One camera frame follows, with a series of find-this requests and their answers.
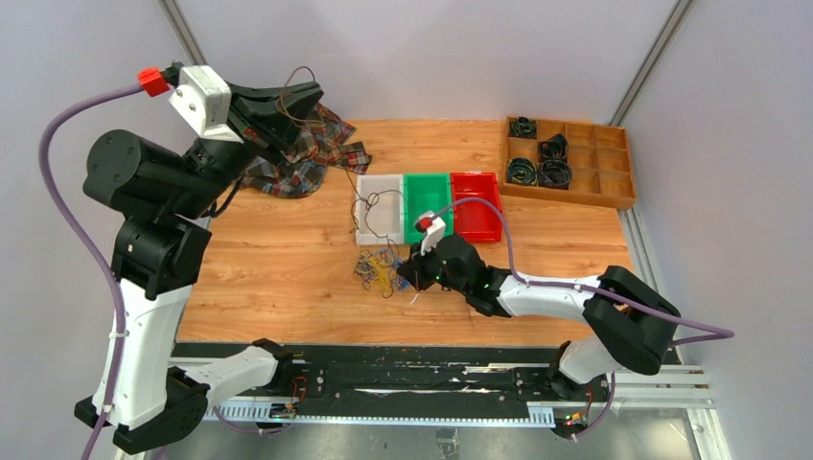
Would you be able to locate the red plastic bin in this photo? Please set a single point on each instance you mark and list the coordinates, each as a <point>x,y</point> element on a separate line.
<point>475,221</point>

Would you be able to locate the plaid cloth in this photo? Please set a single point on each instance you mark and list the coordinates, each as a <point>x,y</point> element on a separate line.
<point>303,168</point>

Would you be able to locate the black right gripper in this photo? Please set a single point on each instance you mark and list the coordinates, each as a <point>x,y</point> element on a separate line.
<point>413,270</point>

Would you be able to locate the green plastic bin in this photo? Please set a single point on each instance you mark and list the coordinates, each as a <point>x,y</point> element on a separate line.
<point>423,192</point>

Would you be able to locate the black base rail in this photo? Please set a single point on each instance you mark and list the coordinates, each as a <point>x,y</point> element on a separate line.
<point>430,383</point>

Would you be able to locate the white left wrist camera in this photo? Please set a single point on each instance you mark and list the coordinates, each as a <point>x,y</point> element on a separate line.
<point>202,99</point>

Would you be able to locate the white plastic bin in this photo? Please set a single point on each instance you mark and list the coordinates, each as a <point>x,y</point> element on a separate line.
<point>379,209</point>

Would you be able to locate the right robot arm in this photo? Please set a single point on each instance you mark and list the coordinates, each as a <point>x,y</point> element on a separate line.
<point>630,321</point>

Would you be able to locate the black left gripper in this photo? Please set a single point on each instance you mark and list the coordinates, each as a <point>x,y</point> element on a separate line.
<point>256,113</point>

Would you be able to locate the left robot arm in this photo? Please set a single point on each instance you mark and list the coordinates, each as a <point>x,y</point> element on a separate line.
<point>156,262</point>

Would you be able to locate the wooden compartment tray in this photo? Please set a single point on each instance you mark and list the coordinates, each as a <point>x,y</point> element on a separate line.
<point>599,157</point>

